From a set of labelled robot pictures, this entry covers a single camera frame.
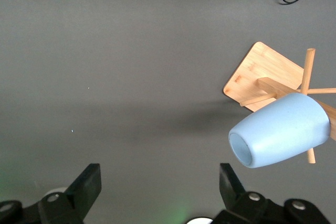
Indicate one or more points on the wooden cup rack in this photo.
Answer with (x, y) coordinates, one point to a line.
(265, 69)

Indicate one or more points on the light blue cup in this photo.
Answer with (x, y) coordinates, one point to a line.
(283, 129)

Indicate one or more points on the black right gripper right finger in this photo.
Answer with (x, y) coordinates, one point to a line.
(231, 187)

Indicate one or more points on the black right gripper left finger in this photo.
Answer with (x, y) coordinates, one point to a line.
(85, 187)

